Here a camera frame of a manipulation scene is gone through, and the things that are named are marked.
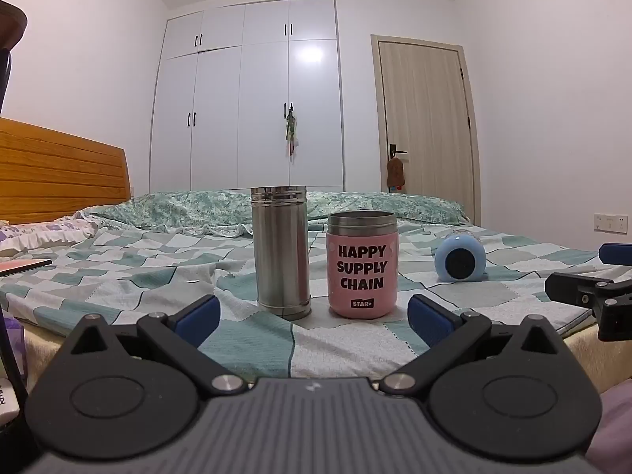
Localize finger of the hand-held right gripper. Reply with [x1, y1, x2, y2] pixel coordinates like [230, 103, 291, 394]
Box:
[544, 267, 632, 342]
[599, 242, 632, 269]

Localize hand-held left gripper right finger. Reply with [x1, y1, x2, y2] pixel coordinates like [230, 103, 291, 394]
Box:
[379, 294, 570, 399]

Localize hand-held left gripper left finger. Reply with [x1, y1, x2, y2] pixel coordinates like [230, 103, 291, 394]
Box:
[64, 295, 248, 399]

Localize blue cup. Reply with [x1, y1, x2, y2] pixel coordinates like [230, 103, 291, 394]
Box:
[434, 229, 487, 284]

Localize pink printed cup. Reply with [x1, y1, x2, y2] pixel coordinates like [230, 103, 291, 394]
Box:
[325, 210, 400, 320]

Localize tall stainless steel cup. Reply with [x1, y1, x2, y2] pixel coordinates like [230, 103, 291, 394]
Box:
[250, 184, 313, 321]

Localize bed with checkered quilt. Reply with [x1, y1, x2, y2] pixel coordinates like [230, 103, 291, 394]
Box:
[0, 217, 632, 382]

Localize beige bed sheet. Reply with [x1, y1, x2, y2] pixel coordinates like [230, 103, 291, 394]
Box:
[563, 325, 632, 392]

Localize green floral quilt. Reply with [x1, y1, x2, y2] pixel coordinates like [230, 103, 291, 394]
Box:
[74, 190, 468, 238]

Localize pink cloth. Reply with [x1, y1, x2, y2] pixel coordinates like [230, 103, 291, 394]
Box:
[587, 384, 632, 474]

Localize purple floral pillow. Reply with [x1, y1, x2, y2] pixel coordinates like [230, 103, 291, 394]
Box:
[0, 217, 100, 259]

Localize flat dark book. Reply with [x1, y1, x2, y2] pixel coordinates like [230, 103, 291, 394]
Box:
[0, 258, 53, 278]

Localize purple plastic bag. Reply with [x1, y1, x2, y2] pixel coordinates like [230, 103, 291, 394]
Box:
[0, 312, 26, 378]

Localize light wooden door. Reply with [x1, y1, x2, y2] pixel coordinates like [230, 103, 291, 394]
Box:
[370, 34, 482, 224]

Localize orange wooden headboard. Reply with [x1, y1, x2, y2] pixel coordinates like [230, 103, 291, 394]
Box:
[0, 117, 132, 226]

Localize green hanging wardrobe ornament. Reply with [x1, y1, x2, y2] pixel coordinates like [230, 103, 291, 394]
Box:
[284, 103, 299, 161]

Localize white wardrobe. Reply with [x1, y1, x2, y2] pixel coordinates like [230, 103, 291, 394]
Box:
[149, 0, 345, 194]

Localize white wall socket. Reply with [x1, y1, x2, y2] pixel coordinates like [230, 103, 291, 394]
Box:
[594, 213, 629, 234]

